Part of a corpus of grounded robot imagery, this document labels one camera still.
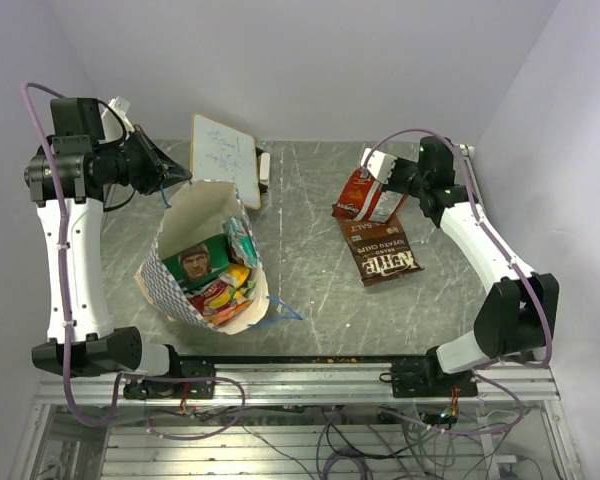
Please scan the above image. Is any teal snack packet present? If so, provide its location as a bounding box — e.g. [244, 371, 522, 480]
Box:
[223, 217, 258, 269]

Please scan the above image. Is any red yellow chips bag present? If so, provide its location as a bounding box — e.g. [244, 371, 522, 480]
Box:
[185, 280, 252, 326]

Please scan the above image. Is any red doritos chips bag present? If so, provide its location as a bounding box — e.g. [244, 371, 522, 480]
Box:
[331, 167, 407, 223]

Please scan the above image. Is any brown sea salt chips bag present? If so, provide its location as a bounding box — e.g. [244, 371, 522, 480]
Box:
[337, 216, 422, 287]

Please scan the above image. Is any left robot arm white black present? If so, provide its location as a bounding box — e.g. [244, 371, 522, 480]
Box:
[24, 97, 191, 397]

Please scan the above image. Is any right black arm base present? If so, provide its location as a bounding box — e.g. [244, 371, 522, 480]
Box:
[379, 355, 478, 399]

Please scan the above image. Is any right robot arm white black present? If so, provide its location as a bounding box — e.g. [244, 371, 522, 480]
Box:
[375, 136, 559, 396]

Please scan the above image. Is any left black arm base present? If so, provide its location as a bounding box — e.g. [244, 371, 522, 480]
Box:
[123, 356, 216, 401]

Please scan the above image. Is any white whiteboard eraser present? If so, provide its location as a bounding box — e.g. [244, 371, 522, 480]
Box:
[259, 152, 271, 185]

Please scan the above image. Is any yellow snack packet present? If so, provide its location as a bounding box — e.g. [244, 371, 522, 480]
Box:
[219, 263, 251, 289]

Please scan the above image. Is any small whiteboard yellow frame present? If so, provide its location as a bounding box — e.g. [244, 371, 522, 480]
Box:
[190, 114, 261, 210]

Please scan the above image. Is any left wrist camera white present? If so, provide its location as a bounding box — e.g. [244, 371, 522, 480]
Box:
[101, 96, 135, 142]

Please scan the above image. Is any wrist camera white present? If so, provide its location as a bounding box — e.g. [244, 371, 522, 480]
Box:
[101, 96, 135, 142]
[360, 148, 397, 184]

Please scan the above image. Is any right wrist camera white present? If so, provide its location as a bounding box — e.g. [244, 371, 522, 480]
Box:
[360, 148, 397, 184]

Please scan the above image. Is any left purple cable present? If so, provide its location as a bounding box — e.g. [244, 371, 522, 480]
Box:
[20, 82, 246, 441]

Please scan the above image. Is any purple cable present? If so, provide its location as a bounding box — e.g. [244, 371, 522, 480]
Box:
[362, 128, 554, 436]
[20, 82, 246, 441]

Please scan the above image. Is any aluminium rail frame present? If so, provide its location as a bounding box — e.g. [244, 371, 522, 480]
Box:
[13, 357, 585, 479]

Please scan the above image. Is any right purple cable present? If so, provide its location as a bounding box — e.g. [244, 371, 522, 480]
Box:
[362, 128, 554, 436]

